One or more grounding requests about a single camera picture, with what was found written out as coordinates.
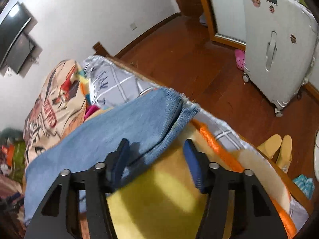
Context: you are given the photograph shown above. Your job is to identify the blue denim jeans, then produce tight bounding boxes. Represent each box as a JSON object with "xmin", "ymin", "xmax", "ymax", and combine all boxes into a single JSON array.
[{"xmin": 24, "ymin": 87, "xmax": 200, "ymax": 224}]

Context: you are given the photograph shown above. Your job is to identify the green storage box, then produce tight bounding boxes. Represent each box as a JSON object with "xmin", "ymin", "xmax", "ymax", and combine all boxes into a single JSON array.
[{"xmin": 10, "ymin": 141, "xmax": 26, "ymax": 183}]

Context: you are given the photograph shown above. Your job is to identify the yellow slippers pair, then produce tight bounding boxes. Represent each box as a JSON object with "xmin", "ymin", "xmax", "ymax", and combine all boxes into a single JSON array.
[{"xmin": 257, "ymin": 134, "xmax": 292, "ymax": 174}]

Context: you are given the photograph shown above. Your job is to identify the printed bed quilt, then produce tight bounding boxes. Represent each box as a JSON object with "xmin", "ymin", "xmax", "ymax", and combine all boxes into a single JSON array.
[{"xmin": 24, "ymin": 56, "xmax": 318, "ymax": 238}]

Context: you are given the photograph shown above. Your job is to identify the pink croc slipper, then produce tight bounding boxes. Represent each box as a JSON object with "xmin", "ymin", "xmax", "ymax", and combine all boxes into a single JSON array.
[{"xmin": 234, "ymin": 49, "xmax": 245, "ymax": 71}]

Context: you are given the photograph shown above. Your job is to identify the white suitcase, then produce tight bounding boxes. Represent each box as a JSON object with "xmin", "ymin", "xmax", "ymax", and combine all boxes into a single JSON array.
[{"xmin": 242, "ymin": 0, "xmax": 318, "ymax": 117}]

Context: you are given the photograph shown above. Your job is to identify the white sliding wardrobe door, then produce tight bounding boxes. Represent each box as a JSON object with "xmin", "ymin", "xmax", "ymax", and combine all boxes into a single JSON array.
[{"xmin": 201, "ymin": 0, "xmax": 246, "ymax": 50}]

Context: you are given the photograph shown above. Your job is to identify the wooden bed post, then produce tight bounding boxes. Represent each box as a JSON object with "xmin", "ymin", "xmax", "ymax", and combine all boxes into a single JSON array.
[{"xmin": 93, "ymin": 42, "xmax": 110, "ymax": 57}]

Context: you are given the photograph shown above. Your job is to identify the small wall monitor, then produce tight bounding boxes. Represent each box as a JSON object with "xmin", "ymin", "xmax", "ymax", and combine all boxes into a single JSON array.
[{"xmin": 5, "ymin": 33, "xmax": 36, "ymax": 74}]

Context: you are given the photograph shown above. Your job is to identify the black wall television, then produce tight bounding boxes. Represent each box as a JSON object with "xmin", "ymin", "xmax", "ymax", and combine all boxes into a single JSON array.
[{"xmin": 0, "ymin": 2, "xmax": 31, "ymax": 67}]

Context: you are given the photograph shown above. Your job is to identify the wall power socket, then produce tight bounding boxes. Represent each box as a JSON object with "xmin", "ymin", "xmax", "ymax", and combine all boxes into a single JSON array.
[{"xmin": 130, "ymin": 22, "xmax": 137, "ymax": 30}]

